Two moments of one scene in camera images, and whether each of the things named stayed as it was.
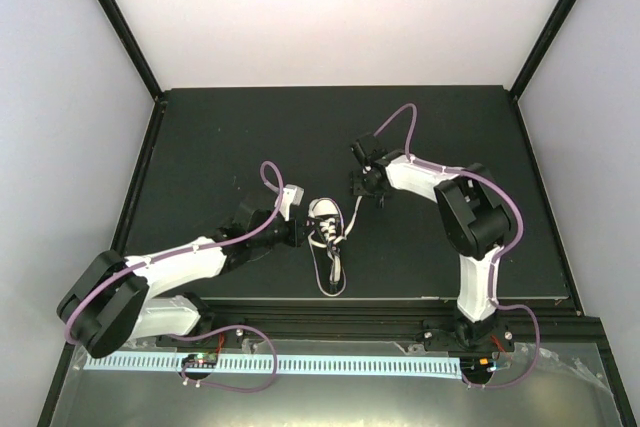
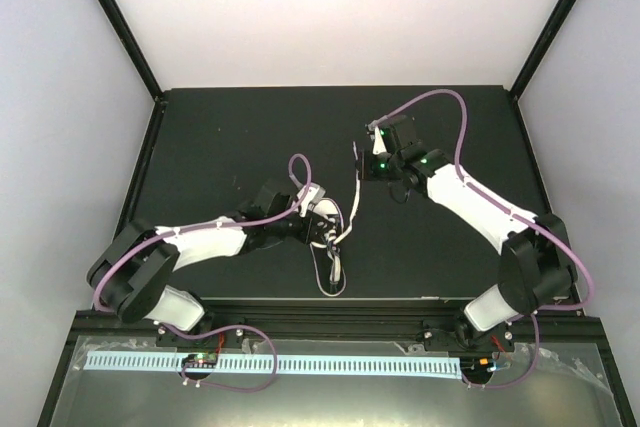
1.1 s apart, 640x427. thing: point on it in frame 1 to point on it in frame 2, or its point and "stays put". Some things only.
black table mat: x=217 y=152 stays put
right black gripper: x=357 y=187 to x=366 y=170
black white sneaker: x=325 y=232 stays put
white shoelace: x=328 y=228 stays put
